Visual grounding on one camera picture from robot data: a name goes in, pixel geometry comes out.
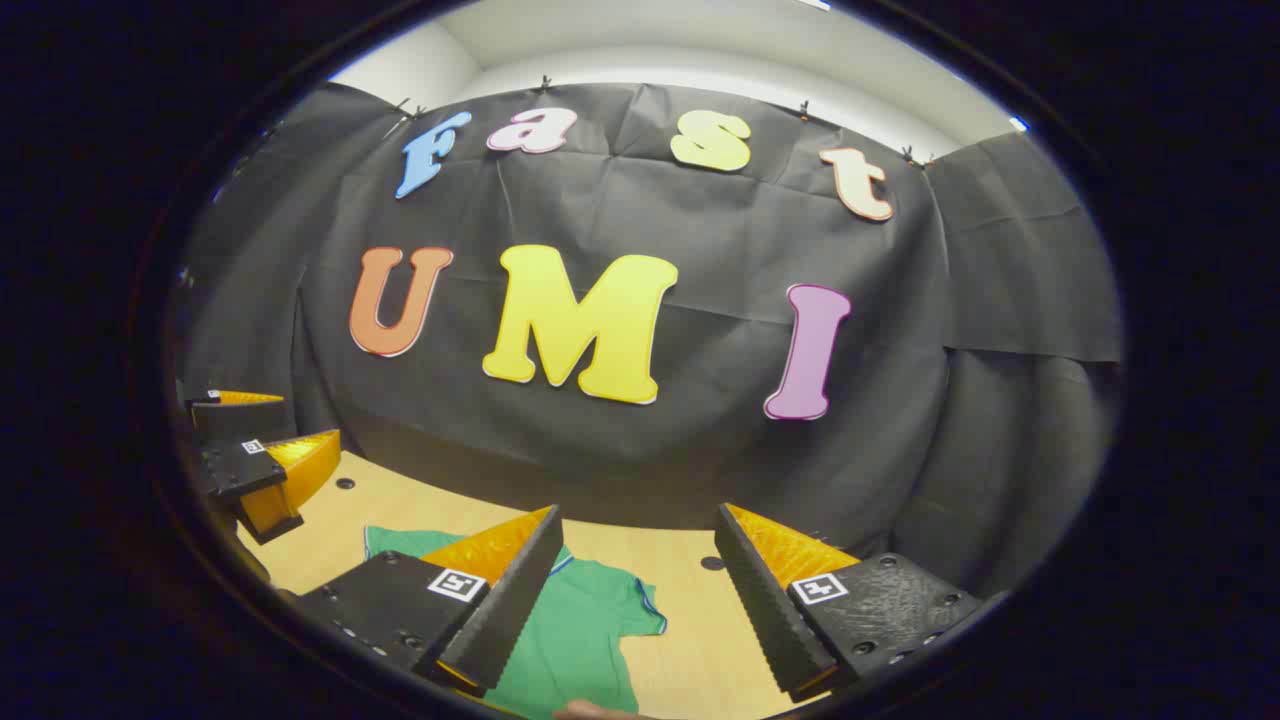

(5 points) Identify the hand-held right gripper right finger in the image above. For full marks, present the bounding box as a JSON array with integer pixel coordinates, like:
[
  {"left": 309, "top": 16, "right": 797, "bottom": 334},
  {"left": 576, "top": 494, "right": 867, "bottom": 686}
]
[{"left": 714, "top": 503, "right": 986, "bottom": 704}]

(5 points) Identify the green T-shirt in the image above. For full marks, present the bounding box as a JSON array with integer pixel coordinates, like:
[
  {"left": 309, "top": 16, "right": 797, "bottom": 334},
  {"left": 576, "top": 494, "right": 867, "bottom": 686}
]
[{"left": 364, "top": 525, "right": 669, "bottom": 720}]

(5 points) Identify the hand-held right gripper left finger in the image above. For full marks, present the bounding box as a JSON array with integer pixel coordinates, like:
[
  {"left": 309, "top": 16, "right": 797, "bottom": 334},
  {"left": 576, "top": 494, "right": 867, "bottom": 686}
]
[{"left": 290, "top": 505, "right": 564, "bottom": 699}]

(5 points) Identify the black backdrop cloth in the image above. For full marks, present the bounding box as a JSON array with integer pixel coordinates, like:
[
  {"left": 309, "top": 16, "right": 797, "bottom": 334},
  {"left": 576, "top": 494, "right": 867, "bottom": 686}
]
[{"left": 175, "top": 82, "right": 1126, "bottom": 601}]

